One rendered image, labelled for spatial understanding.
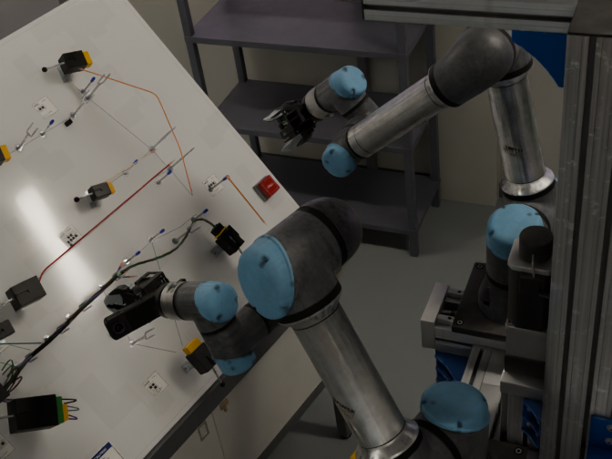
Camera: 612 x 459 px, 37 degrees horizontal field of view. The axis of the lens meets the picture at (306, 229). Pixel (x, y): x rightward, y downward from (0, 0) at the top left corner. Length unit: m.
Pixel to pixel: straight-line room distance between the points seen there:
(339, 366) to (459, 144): 2.73
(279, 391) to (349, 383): 1.32
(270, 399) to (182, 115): 0.87
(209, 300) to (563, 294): 0.62
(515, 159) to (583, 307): 0.51
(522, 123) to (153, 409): 1.12
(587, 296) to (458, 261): 2.44
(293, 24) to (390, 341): 1.32
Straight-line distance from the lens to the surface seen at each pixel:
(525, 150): 1.97
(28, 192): 2.35
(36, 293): 2.16
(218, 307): 1.68
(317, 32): 3.64
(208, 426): 2.52
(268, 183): 2.61
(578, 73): 1.30
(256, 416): 2.71
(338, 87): 2.05
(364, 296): 3.82
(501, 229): 1.94
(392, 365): 3.54
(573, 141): 1.36
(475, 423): 1.58
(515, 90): 1.90
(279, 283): 1.35
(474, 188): 4.21
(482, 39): 1.77
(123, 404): 2.29
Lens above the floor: 2.62
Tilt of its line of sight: 39 degrees down
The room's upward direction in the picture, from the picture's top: 9 degrees counter-clockwise
